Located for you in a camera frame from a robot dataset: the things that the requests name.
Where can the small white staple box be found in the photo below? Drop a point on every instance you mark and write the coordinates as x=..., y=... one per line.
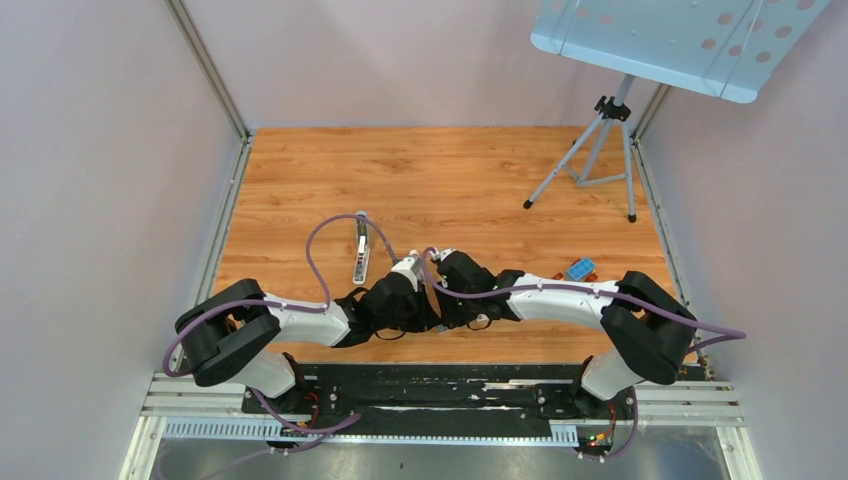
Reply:
x=481, y=323

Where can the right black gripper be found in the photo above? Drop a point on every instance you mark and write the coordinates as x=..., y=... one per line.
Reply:
x=449, y=318

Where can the light blue perforated tray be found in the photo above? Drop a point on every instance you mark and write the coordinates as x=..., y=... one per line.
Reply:
x=726, y=49

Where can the blue orange toy block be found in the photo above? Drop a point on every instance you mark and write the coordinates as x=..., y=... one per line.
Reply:
x=581, y=270

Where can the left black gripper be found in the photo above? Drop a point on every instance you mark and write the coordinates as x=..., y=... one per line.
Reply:
x=424, y=315

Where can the grey tripod stand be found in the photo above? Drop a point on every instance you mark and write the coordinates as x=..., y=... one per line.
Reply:
x=609, y=111

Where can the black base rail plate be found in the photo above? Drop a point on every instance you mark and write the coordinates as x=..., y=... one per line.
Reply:
x=441, y=404

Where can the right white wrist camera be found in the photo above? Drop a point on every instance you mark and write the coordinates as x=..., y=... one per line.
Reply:
x=438, y=256

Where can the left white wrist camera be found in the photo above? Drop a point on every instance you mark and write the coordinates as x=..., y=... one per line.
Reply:
x=411, y=267

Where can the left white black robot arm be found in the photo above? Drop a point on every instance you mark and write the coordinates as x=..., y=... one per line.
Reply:
x=225, y=339

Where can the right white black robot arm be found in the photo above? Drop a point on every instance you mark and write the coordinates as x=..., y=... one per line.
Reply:
x=649, y=330

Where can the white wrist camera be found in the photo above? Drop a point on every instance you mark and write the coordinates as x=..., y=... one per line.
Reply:
x=411, y=267
x=438, y=256

